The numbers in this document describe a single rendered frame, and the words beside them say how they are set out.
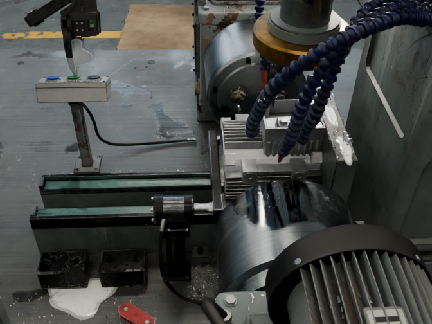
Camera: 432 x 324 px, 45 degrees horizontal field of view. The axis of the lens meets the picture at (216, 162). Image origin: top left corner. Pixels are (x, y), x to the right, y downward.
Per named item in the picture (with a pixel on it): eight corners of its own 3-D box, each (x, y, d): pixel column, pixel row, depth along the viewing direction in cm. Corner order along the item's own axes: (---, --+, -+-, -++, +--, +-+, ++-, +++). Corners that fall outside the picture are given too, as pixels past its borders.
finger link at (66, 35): (71, 58, 124) (67, 20, 121) (65, 58, 124) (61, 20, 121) (75, 55, 129) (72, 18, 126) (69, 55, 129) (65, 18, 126)
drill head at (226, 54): (283, 70, 163) (292, -7, 147) (303, 146, 136) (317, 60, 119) (202, 71, 162) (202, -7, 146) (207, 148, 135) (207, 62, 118)
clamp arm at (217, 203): (225, 220, 105) (218, 139, 124) (226, 209, 103) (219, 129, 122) (208, 220, 105) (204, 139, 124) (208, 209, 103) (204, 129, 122)
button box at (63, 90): (111, 95, 136) (110, 74, 134) (107, 101, 129) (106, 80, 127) (44, 96, 135) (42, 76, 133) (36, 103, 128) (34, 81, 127)
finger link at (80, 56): (92, 78, 127) (89, 38, 124) (68, 78, 127) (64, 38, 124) (95, 75, 130) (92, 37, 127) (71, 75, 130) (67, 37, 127)
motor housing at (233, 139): (299, 164, 130) (310, 100, 117) (314, 221, 116) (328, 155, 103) (218, 166, 129) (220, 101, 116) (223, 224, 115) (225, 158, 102)
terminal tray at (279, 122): (311, 125, 117) (315, 98, 112) (321, 156, 109) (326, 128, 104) (257, 126, 116) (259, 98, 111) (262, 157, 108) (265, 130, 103)
